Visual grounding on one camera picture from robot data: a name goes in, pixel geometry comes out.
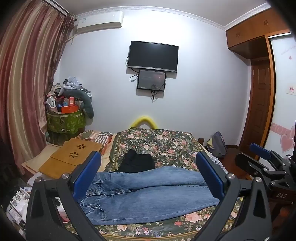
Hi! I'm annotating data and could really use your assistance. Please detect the striped pink curtain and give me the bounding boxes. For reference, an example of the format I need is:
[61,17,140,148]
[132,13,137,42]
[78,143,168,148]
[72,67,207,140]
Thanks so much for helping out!
[1,1,75,173]

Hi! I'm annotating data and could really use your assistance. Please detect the green fabric storage box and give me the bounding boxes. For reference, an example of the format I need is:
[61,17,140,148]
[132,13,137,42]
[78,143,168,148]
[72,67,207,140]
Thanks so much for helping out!
[46,110,86,146]

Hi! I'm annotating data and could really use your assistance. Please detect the wooden wardrobe cabinet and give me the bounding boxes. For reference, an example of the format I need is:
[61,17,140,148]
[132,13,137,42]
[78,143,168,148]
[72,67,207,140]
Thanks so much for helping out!
[226,9,288,59]

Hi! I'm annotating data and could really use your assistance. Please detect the black folded garment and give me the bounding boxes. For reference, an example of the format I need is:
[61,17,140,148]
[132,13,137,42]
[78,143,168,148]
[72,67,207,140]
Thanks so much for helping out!
[116,150,155,173]

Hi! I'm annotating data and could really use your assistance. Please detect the small black wall monitor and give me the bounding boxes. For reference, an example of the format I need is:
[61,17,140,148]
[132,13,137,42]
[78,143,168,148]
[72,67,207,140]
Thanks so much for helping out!
[137,70,166,92]

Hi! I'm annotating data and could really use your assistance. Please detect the brown wooden door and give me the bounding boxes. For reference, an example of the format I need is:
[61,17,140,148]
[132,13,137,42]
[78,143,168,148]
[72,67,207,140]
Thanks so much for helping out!
[239,57,271,158]

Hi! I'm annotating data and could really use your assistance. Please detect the orange box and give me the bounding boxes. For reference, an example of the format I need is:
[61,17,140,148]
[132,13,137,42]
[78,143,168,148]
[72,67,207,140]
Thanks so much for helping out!
[61,105,79,114]

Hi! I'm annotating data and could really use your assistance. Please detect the purple grey backpack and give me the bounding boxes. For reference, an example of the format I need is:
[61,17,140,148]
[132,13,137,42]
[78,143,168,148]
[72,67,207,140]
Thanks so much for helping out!
[206,132,227,159]

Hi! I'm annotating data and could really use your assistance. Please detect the grey plush toy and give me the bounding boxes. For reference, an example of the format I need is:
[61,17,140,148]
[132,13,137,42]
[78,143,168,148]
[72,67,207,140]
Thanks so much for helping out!
[61,89,94,119]

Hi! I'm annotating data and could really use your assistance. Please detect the black wall television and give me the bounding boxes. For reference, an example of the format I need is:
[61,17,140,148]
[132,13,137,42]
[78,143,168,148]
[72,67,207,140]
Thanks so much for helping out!
[127,41,179,73]

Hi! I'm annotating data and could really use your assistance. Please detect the white air conditioner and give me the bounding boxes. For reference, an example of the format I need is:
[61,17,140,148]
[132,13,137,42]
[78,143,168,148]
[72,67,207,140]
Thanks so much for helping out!
[76,11,124,34]

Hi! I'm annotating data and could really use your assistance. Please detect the blue denim jeans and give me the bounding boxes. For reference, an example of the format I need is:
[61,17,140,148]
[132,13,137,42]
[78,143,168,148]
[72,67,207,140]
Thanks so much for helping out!
[79,166,219,225]

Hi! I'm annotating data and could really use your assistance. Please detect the pile of clothes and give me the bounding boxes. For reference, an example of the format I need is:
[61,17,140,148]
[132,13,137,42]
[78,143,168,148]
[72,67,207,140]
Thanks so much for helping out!
[50,76,92,98]

